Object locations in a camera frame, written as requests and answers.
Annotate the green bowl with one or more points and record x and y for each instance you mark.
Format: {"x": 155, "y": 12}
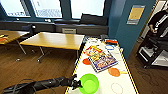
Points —
{"x": 89, "y": 83}

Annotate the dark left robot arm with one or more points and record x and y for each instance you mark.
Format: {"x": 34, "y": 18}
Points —
{"x": 36, "y": 85}

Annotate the flat red disc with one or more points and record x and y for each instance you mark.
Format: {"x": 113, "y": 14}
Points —
{"x": 86, "y": 61}

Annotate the colourful picture book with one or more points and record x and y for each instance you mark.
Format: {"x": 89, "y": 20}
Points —
{"x": 102, "y": 61}

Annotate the red game box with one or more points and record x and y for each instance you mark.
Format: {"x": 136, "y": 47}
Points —
{"x": 93, "y": 50}

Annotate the small orange item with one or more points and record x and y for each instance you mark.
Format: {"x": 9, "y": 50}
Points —
{"x": 114, "y": 72}

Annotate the white bowl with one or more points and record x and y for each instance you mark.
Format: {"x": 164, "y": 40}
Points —
{"x": 93, "y": 41}

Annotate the cream top table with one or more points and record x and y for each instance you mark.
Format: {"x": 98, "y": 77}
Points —
{"x": 55, "y": 40}

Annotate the small yellow stick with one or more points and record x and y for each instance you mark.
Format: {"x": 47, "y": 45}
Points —
{"x": 124, "y": 72}

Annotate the grey vent panel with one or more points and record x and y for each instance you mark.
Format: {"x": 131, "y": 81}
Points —
{"x": 69, "y": 30}

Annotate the red and black item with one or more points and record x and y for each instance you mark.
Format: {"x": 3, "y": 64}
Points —
{"x": 111, "y": 42}

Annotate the dark window bench sofa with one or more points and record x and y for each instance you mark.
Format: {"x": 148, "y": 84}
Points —
{"x": 46, "y": 27}

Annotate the dark sofa backrest cushion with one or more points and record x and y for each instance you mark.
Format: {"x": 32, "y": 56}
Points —
{"x": 94, "y": 20}

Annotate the bright window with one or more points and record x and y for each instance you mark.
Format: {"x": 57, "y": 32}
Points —
{"x": 87, "y": 8}
{"x": 46, "y": 8}
{"x": 15, "y": 7}

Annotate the small orange toy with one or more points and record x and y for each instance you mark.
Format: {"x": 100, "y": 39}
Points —
{"x": 2, "y": 38}

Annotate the black wheeled cart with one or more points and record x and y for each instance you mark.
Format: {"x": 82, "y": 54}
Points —
{"x": 153, "y": 52}

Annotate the man in black shirt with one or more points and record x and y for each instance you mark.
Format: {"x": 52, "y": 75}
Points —
{"x": 159, "y": 23}

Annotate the white wall outlet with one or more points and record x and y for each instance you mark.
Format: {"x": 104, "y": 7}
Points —
{"x": 121, "y": 50}

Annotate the yellow wall sign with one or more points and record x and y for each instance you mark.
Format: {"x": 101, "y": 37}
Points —
{"x": 136, "y": 15}

